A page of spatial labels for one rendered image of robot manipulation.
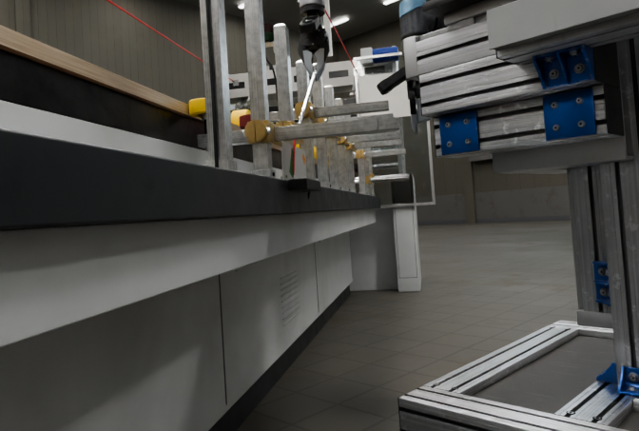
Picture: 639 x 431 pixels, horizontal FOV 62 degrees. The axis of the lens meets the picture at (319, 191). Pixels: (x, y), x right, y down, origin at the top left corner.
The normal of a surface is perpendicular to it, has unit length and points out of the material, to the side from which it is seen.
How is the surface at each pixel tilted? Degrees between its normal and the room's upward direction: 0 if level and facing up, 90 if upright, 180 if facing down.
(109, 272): 90
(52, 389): 90
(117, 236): 90
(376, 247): 90
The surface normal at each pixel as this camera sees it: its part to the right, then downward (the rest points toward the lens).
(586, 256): -0.71, 0.02
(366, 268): -0.19, -0.03
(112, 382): 0.98, -0.07
